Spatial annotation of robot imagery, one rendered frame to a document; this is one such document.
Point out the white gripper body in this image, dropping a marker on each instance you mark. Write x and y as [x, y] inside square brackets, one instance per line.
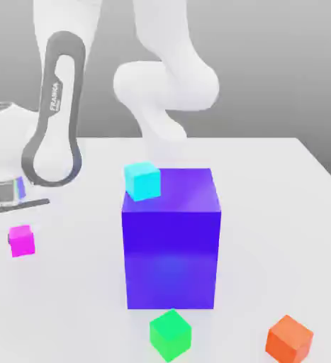
[15, 208]

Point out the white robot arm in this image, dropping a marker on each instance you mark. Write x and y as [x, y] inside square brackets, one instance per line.
[165, 85]

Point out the small magenta cube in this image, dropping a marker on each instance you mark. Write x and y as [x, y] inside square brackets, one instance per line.
[22, 243]

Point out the small cyan cube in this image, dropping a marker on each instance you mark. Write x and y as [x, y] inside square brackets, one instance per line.
[142, 181]

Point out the small green cube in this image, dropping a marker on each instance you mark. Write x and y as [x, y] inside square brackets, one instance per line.
[170, 336]

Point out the small orange cube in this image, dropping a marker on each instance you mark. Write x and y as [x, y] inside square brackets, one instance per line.
[289, 340]

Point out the large blue box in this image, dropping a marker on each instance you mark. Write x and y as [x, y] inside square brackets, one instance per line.
[171, 255]

